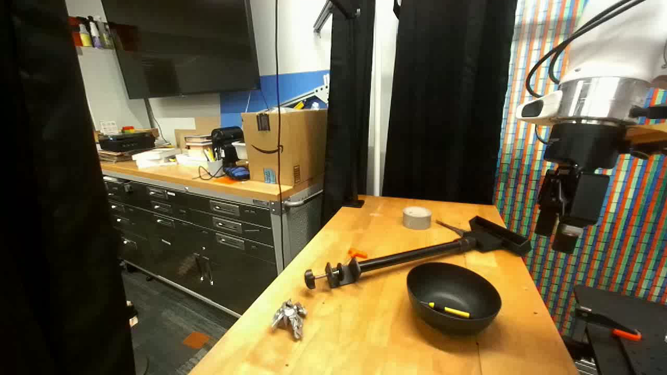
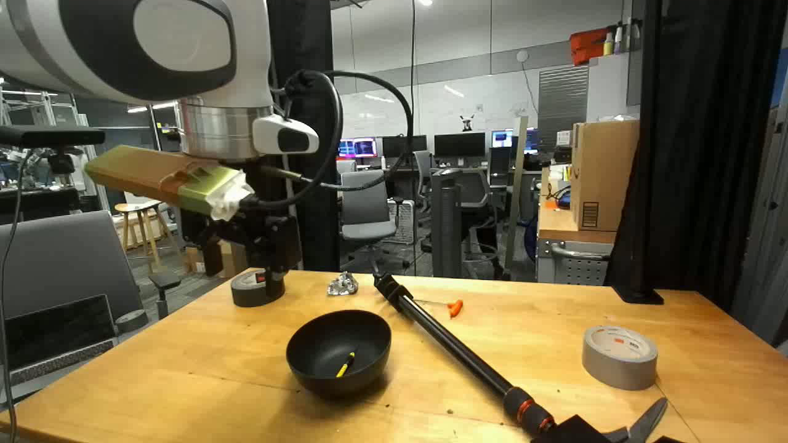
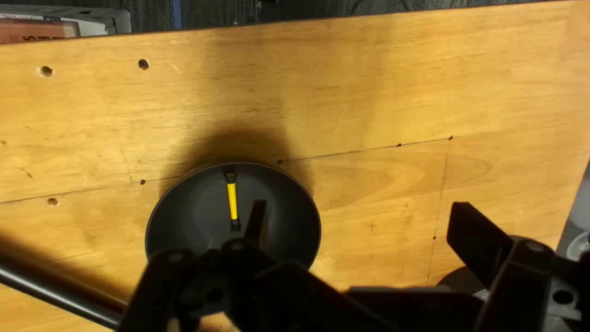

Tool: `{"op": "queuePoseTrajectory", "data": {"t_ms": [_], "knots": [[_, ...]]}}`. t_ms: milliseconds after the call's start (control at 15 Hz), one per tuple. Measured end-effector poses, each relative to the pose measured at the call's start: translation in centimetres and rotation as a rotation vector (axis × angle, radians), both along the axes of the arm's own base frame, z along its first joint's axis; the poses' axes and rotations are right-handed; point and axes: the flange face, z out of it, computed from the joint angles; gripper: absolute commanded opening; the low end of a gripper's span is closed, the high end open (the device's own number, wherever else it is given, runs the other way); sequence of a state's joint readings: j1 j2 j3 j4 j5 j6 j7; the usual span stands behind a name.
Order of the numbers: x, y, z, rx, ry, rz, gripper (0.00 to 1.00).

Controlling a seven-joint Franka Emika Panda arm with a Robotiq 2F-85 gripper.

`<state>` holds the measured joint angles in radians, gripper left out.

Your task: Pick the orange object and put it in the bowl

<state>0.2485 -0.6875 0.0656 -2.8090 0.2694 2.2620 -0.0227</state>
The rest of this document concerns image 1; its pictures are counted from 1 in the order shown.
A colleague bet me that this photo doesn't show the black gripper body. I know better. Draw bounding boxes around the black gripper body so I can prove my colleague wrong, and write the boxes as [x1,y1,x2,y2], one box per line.
[543,118,629,178]

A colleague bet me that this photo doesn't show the black bowl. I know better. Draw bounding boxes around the black bowl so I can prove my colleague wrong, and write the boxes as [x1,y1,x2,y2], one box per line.
[405,260,504,337]

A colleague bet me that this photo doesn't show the small blue object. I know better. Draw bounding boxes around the small blue object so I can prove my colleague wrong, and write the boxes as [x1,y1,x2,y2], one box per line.
[221,164,253,181]

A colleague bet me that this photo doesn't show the multicoloured striped panel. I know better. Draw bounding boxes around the multicoloured striped panel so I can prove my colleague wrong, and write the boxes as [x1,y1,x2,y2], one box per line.
[493,0,667,340]

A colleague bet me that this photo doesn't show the black side knob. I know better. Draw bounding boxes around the black side knob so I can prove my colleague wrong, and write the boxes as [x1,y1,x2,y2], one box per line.
[628,103,667,121]

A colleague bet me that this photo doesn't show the grey tape roll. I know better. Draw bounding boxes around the grey tape roll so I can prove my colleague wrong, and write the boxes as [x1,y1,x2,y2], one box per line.
[400,205,434,232]

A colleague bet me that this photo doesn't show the black metal plate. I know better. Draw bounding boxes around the black metal plate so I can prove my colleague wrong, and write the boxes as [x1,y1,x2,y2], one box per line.
[571,283,667,375]

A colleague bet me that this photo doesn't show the wide black curtain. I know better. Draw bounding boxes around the wide black curtain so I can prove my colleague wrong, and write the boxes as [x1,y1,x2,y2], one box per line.
[381,0,520,207]

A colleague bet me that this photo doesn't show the yellow pen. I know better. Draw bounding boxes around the yellow pen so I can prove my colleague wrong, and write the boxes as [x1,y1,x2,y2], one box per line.
[428,301,473,320]

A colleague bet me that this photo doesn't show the brown cardboard box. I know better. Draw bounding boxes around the brown cardboard box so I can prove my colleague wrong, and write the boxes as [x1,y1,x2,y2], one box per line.
[239,109,330,188]

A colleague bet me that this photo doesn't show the silver metal fitting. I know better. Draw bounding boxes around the silver metal fitting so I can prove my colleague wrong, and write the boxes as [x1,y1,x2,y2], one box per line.
[269,298,308,343]

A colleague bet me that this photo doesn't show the thin vertical pole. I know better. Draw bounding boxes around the thin vertical pole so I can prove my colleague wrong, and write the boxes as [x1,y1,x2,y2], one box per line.
[272,0,282,205]

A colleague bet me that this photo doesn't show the black desktop device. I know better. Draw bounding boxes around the black desktop device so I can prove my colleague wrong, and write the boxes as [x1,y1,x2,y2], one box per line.
[208,125,246,172]

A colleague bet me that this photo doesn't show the black drawer workbench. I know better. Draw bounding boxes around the black drawer workbench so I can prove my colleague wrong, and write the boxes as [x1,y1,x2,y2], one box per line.
[100,161,325,317]

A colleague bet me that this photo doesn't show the orange floor marker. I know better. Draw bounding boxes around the orange floor marker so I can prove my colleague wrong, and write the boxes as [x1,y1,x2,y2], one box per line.
[181,330,212,352]

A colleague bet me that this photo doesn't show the white plastic container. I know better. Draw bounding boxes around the white plastic container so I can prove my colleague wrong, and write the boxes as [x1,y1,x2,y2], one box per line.
[129,145,183,170]

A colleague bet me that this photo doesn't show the bottles on shelf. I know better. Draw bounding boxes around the bottles on shelf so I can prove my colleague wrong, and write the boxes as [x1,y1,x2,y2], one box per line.
[66,14,119,50]

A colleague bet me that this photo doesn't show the dark foreground curtain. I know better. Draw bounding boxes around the dark foreground curtain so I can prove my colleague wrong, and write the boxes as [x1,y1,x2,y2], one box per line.
[0,0,137,375]

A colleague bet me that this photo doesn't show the tan wrist camera mount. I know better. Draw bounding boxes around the tan wrist camera mount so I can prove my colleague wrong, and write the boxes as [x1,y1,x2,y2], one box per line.
[623,123,667,147]

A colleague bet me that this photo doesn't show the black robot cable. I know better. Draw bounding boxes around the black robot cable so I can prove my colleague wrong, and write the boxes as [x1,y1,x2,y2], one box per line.
[523,0,645,101]

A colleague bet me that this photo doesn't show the orange handled tool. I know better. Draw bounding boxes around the orange handled tool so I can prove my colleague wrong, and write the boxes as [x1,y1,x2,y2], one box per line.
[574,306,645,343]

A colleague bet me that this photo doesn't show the black wall monitor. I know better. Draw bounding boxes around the black wall monitor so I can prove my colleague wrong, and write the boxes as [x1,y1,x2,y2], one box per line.
[100,0,263,101]

